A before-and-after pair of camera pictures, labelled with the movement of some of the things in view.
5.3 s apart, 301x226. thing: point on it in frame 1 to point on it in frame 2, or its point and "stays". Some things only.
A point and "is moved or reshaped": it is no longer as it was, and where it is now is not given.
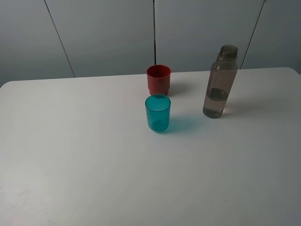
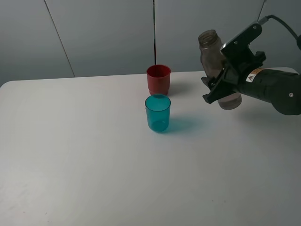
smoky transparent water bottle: x=223 y=74 is moved or reshaped
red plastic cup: x=158 y=79 stays
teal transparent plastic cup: x=158 y=109 stays
